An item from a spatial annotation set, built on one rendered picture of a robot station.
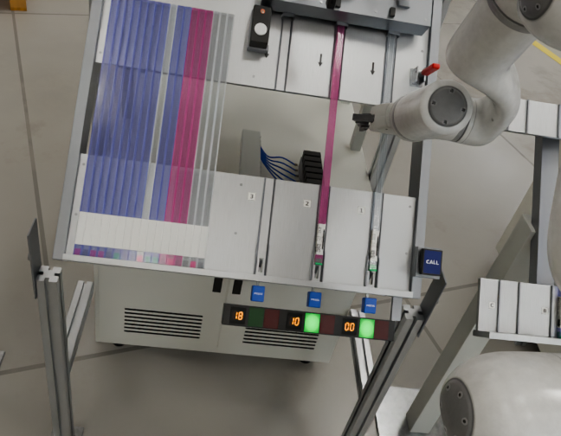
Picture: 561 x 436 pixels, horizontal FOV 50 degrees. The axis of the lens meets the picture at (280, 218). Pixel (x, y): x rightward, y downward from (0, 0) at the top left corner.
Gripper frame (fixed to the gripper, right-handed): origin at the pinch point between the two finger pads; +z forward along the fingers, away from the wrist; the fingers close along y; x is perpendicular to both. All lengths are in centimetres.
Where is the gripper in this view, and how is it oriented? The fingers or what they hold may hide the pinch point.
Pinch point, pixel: (384, 126)
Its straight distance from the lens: 124.0
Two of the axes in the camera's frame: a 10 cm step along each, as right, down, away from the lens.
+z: -1.3, -0.6, 9.9
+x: -1.3, 9.9, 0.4
